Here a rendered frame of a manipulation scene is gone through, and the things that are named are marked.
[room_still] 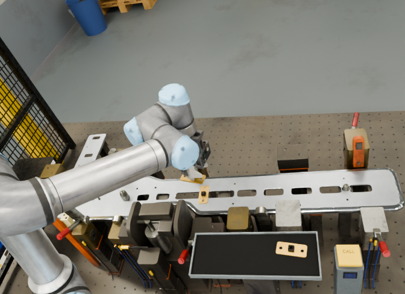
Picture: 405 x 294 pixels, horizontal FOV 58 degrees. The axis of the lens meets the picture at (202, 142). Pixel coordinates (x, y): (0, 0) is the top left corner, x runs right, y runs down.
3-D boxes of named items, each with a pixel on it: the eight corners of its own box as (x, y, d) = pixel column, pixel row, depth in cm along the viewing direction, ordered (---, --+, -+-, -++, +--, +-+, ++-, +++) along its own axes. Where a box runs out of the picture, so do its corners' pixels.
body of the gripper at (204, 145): (203, 171, 111) (194, 143, 103) (178, 166, 115) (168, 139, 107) (211, 153, 116) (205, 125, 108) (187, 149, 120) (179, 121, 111)
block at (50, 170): (94, 206, 197) (60, 162, 172) (90, 219, 192) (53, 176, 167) (81, 207, 199) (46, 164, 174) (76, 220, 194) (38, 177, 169)
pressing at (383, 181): (392, 162, 137) (393, 159, 136) (408, 214, 122) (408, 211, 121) (70, 181, 173) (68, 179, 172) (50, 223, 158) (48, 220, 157)
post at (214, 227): (243, 274, 151) (224, 222, 124) (243, 286, 148) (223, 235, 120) (231, 274, 153) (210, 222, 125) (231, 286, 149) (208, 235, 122)
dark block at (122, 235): (170, 271, 160) (135, 218, 131) (167, 287, 155) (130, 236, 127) (160, 270, 162) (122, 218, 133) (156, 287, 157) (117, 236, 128)
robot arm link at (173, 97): (149, 93, 98) (174, 77, 101) (160, 123, 105) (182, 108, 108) (166, 104, 93) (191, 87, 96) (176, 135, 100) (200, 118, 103)
